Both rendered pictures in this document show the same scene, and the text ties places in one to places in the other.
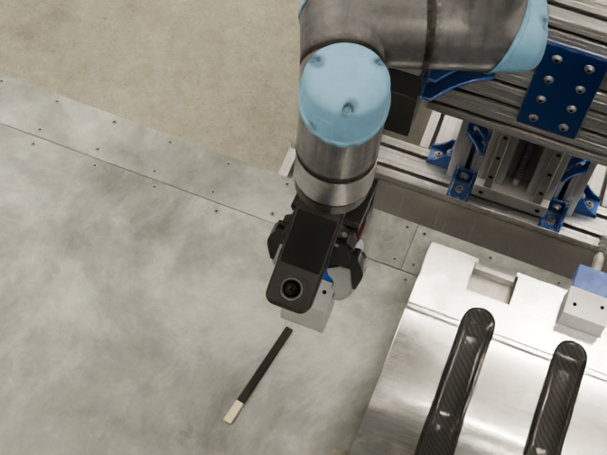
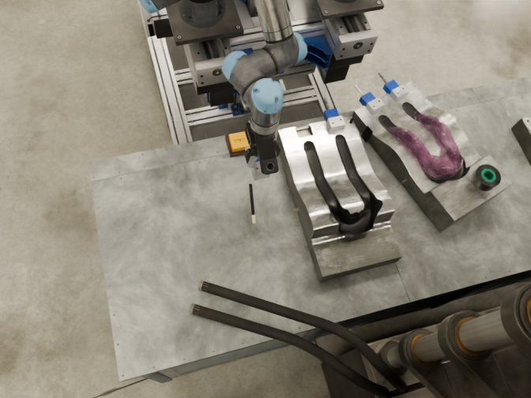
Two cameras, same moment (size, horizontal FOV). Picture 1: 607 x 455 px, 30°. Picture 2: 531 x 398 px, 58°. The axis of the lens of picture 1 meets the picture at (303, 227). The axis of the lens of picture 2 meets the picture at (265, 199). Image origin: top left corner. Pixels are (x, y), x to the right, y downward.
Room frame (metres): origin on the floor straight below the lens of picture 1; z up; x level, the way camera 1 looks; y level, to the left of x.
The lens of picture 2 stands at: (0.02, 0.39, 2.24)
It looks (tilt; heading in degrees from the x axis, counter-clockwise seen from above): 66 degrees down; 320
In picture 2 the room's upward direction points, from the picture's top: 10 degrees clockwise
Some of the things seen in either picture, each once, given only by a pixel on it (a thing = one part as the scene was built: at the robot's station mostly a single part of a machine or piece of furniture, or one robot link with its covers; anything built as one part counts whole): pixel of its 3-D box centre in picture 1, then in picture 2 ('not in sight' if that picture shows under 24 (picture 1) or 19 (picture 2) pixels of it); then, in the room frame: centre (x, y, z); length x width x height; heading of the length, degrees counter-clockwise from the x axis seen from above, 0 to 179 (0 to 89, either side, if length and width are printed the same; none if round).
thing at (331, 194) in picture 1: (331, 162); (263, 120); (0.57, -0.02, 1.17); 0.08 x 0.08 x 0.05
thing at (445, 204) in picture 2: not in sight; (427, 148); (0.38, -0.58, 0.86); 0.50 x 0.26 x 0.11; 2
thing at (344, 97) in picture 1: (341, 110); (265, 102); (0.58, -0.02, 1.25); 0.09 x 0.08 x 0.11; 5
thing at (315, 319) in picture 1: (323, 265); (257, 156); (0.59, -0.03, 0.93); 0.13 x 0.05 x 0.05; 165
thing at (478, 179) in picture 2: not in sight; (486, 178); (0.19, -0.63, 0.93); 0.08 x 0.08 x 0.04
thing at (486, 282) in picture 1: (490, 288); (303, 133); (0.62, -0.22, 0.87); 0.05 x 0.05 x 0.04; 74
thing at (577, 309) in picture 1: (592, 282); (330, 114); (0.63, -0.34, 0.89); 0.13 x 0.05 x 0.05; 164
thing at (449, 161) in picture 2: not in sight; (430, 142); (0.38, -0.57, 0.90); 0.26 x 0.18 x 0.08; 2
